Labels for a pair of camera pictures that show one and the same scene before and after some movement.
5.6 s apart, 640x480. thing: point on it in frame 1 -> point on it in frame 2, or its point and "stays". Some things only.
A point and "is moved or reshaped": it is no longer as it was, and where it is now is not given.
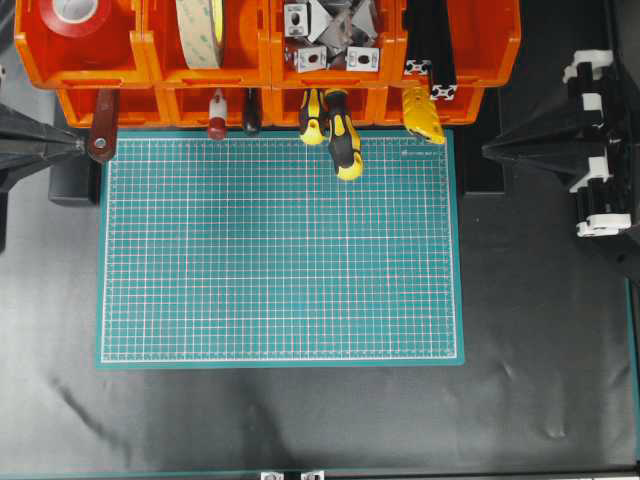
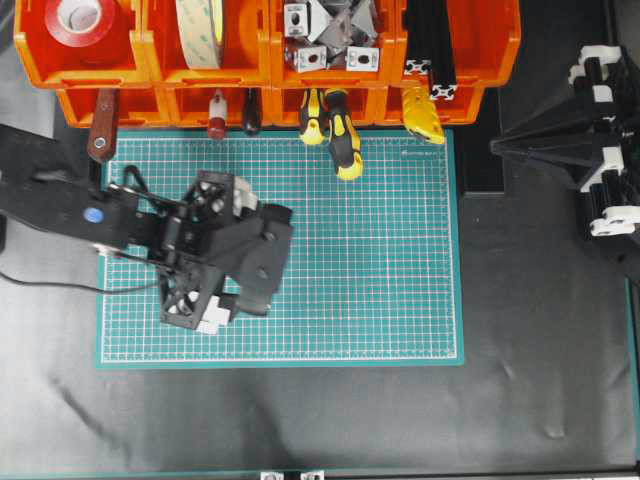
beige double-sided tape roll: x=201 y=25 stays
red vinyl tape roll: x=76 y=30 is moved or reshaped
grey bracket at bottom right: x=309 y=475 stays
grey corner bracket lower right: x=362 y=59 stays
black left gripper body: x=27 y=142 -> x=193 y=288
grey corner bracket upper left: x=296 y=20 stays
